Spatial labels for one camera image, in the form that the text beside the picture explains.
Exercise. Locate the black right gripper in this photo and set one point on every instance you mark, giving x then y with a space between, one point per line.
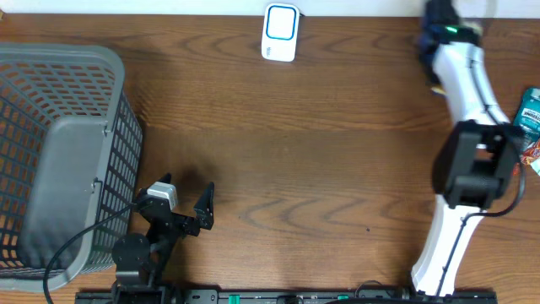
430 77

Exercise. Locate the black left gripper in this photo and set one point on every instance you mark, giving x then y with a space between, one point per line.
204 211

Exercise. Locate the teal blister pack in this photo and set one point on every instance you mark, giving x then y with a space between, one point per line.
527 116

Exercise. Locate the red snack packet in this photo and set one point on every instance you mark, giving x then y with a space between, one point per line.
531 153

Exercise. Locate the cream yellow snack bag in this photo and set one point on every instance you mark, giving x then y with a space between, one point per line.
438 90

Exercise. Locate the green orange snack packet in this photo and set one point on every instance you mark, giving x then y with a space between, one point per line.
536 166

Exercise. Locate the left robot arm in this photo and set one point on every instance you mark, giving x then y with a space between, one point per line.
141 258

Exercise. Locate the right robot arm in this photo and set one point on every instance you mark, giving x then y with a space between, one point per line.
478 173

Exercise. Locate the white barcode scanner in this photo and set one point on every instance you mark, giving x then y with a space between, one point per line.
280 32

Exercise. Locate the grey plastic shopping basket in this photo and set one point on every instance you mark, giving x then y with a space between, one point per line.
70 147

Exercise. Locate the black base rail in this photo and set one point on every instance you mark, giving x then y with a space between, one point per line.
367 295

